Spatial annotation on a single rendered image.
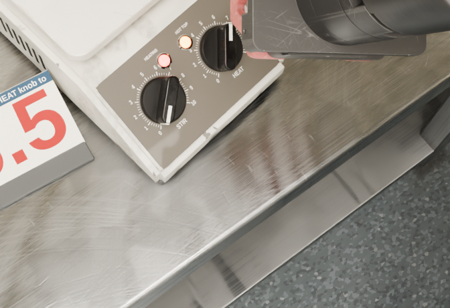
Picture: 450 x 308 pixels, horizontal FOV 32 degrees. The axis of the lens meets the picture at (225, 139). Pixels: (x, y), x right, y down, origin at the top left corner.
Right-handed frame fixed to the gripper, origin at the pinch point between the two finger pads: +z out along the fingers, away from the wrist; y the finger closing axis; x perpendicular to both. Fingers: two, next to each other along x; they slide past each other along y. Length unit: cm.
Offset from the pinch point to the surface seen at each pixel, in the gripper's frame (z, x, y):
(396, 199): 69, 21, -59
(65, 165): 12.4, 10.0, 9.7
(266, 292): 71, 36, -35
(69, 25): 7.2, 0.6, 10.4
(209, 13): 7.3, -0.7, 0.6
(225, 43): 5.5, 1.6, 0.2
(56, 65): 8.9, 3.1, 10.9
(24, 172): 13.2, 10.4, 12.5
